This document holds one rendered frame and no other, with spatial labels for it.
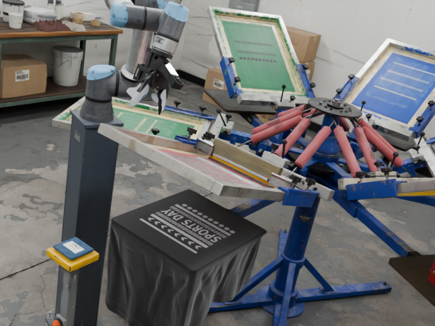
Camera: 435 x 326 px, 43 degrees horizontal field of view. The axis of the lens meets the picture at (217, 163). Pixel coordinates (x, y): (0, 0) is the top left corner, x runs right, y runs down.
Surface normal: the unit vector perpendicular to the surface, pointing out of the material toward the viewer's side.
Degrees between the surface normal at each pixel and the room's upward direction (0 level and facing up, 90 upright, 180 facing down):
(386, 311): 0
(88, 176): 90
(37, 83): 90
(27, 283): 0
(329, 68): 90
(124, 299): 93
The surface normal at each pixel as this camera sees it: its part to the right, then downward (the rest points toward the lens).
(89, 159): 0.55, 0.42
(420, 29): -0.61, 0.21
